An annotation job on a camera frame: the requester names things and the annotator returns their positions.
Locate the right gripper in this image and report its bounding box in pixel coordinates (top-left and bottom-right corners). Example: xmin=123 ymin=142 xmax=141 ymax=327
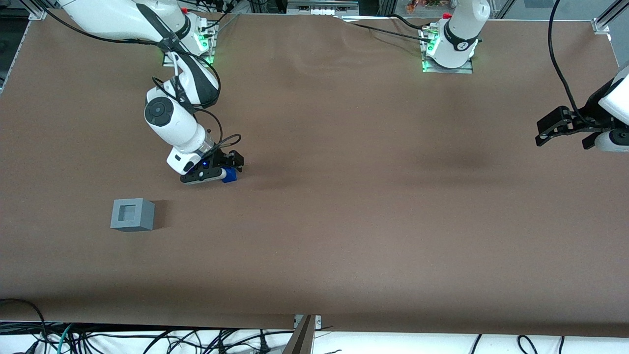
xmin=166 ymin=144 xmax=245 ymax=177

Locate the gray cube base with socket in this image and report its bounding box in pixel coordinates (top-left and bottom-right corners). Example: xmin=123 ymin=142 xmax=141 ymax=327
xmin=110 ymin=198 xmax=156 ymax=233

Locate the aluminium table edge bracket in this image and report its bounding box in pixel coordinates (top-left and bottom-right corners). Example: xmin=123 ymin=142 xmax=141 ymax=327
xmin=282 ymin=314 xmax=322 ymax=354

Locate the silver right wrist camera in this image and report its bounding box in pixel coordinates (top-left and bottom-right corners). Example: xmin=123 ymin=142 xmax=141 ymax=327
xmin=179 ymin=166 xmax=228 ymax=185

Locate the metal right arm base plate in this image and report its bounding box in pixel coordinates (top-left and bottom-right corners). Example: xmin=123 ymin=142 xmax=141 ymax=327
xmin=163 ymin=19 xmax=217 ymax=68

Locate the black left arm hanging cable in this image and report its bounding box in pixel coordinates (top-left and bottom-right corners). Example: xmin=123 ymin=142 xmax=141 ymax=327
xmin=547 ymin=0 xmax=590 ymax=123

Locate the aluminium frame profile corner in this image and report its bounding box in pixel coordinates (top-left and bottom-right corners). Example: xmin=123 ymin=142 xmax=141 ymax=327
xmin=592 ymin=0 xmax=629 ymax=35

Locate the teal floor cable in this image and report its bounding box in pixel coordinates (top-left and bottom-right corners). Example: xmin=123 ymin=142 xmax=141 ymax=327
xmin=55 ymin=324 xmax=75 ymax=354

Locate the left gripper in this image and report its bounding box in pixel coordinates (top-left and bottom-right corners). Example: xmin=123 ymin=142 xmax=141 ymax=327
xmin=535 ymin=106 xmax=616 ymax=150

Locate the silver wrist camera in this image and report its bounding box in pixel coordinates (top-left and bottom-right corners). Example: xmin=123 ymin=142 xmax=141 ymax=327
xmin=594 ymin=129 xmax=629 ymax=153
xmin=179 ymin=166 xmax=228 ymax=185

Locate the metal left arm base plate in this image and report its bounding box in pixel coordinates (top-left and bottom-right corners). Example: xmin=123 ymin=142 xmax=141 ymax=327
xmin=421 ymin=25 xmax=474 ymax=75

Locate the black cable across cover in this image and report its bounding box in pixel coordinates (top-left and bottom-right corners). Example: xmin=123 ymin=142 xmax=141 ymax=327
xmin=339 ymin=14 xmax=434 ymax=42

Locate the black looped floor cable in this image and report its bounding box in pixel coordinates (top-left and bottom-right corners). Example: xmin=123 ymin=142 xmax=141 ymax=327
xmin=0 ymin=298 xmax=49 ymax=354

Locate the gray box with white connectors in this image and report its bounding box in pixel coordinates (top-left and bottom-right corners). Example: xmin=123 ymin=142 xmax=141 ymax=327
xmin=287 ymin=0 xmax=360 ymax=16

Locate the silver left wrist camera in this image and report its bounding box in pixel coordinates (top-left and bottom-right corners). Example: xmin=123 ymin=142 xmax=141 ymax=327
xmin=594 ymin=129 xmax=629 ymax=153

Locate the brown table cover sheet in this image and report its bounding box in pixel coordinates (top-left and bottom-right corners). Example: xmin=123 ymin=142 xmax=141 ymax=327
xmin=0 ymin=9 xmax=629 ymax=339

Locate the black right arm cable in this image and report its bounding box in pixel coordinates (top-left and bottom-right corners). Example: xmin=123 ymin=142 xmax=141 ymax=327
xmin=151 ymin=47 xmax=242 ymax=164

